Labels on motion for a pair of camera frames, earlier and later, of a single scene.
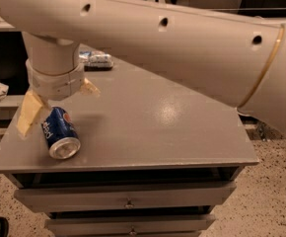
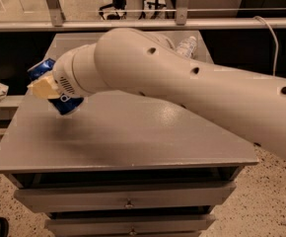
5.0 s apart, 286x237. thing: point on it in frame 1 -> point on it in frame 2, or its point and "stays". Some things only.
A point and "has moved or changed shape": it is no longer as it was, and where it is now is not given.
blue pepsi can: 60,134 has moved or changed shape
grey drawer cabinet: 155,160 stays
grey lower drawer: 186,225 stays
